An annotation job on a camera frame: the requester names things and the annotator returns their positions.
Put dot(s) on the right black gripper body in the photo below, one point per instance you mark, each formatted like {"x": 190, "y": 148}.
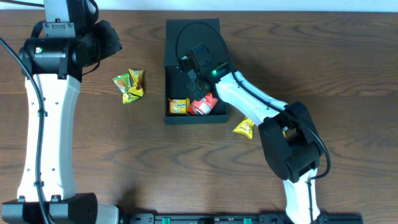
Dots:
{"x": 193, "y": 77}

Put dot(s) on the red chips can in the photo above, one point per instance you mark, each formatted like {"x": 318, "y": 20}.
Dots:
{"x": 204, "y": 106}

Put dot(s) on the orange biscuit packet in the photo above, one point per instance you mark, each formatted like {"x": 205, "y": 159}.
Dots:
{"x": 179, "y": 106}

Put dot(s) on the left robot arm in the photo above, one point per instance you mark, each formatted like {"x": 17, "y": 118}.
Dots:
{"x": 69, "y": 39}

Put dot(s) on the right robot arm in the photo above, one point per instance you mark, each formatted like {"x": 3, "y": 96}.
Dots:
{"x": 291, "y": 144}

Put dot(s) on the dark green open box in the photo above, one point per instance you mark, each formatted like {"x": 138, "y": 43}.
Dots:
{"x": 182, "y": 36}

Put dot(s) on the yellow orange snack packet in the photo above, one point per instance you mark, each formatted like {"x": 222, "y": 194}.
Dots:
{"x": 245, "y": 127}

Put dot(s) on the yellow-green chocolate snack packet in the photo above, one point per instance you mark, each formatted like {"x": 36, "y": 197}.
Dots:
{"x": 137, "y": 82}

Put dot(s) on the green snack packet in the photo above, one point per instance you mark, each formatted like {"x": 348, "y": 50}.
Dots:
{"x": 123, "y": 82}

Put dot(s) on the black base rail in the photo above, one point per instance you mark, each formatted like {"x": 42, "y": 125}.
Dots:
{"x": 266, "y": 218}

